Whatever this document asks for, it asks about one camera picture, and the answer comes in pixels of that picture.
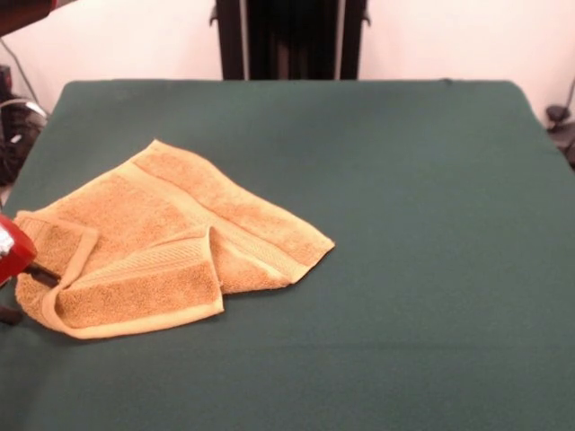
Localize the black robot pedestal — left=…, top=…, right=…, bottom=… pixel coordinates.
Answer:
left=208, top=0, right=373, bottom=82

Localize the black equipment pile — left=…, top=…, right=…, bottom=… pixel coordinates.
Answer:
left=0, top=65, right=49, bottom=188

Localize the grey cable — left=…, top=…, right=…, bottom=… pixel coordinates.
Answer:
left=0, top=38, right=50, bottom=120

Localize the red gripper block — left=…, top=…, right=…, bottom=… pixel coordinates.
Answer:
left=0, top=213, right=63, bottom=326

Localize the orange terry towel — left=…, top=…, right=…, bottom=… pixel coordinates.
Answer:
left=13, top=138, right=336, bottom=340

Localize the dark green tablecloth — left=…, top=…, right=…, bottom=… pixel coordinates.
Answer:
left=0, top=78, right=575, bottom=431

